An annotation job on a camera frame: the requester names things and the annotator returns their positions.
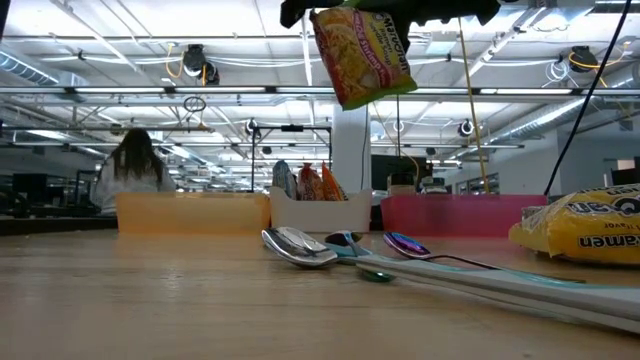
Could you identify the white plastic bin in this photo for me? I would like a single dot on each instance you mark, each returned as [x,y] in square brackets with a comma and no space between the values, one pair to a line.
[320,217]

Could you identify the black monitor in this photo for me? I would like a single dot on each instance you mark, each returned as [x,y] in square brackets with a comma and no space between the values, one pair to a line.
[395,167]

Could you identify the blue white ramen packet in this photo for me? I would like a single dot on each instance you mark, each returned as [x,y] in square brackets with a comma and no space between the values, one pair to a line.
[284,180]

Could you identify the orange plastic bin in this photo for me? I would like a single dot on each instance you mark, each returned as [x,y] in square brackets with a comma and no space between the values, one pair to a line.
[190,215]

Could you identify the teal plastic spoon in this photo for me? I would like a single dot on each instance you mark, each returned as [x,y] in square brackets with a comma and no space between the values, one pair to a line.
[345,250]

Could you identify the pink plastic bin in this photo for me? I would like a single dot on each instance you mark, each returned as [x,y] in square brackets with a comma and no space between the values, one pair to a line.
[450,217]

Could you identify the red yellow ramen packet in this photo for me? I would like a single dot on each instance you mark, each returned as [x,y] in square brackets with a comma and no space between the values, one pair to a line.
[310,185]

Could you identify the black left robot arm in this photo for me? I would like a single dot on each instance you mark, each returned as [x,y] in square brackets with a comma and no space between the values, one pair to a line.
[3,15]

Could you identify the small black ceiling reel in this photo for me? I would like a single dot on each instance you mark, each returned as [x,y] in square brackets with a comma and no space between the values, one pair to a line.
[251,127]
[466,128]

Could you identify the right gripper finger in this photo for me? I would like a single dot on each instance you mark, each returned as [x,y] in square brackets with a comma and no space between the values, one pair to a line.
[450,10]

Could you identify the red ramen packet green edge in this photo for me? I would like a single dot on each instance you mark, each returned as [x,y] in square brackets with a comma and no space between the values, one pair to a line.
[362,60]

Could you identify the person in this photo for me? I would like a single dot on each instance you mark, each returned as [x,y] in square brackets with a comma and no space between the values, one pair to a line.
[132,165]

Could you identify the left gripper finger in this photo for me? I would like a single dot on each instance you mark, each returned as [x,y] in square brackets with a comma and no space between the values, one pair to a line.
[295,12]

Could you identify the white square column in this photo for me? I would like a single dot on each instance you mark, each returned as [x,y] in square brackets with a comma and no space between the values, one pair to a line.
[350,150]

